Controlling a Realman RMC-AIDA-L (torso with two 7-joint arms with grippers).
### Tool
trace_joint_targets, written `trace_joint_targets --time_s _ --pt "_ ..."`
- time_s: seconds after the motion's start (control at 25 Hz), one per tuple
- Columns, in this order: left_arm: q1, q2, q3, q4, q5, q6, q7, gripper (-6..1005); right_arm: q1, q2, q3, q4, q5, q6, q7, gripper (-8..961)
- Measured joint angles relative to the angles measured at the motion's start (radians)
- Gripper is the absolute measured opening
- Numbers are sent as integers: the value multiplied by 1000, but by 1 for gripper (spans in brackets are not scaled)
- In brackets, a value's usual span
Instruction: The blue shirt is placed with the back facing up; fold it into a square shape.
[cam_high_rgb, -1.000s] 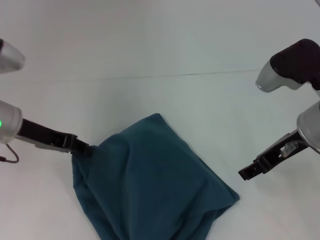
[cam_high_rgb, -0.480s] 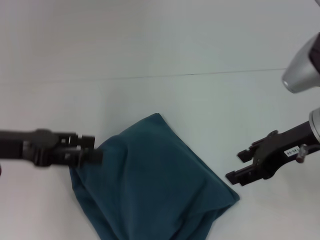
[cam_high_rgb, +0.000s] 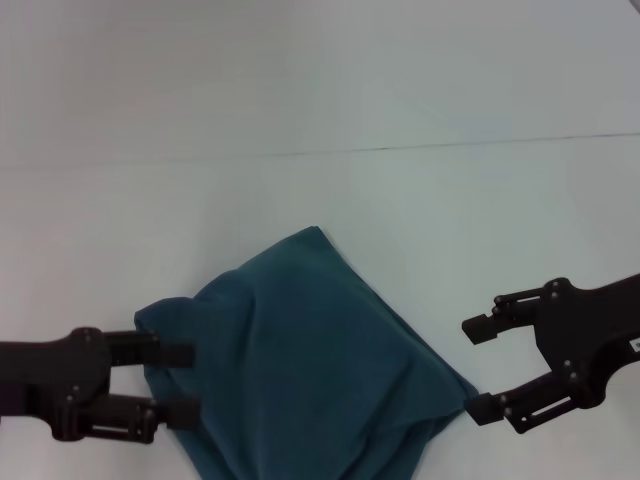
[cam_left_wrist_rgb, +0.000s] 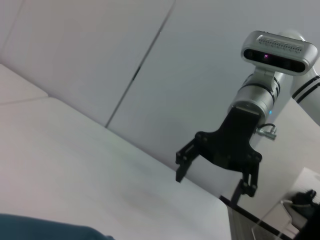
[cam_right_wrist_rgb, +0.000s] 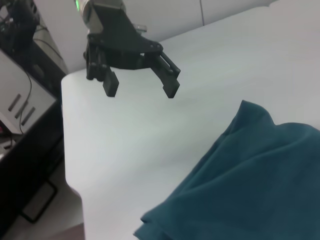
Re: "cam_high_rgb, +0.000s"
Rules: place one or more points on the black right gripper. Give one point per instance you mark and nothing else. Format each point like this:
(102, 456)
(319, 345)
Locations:
(585, 330)

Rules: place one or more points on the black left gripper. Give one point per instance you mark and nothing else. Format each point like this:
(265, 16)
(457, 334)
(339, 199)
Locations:
(55, 375)

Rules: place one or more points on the blue shirt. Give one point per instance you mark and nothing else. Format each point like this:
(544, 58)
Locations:
(300, 350)

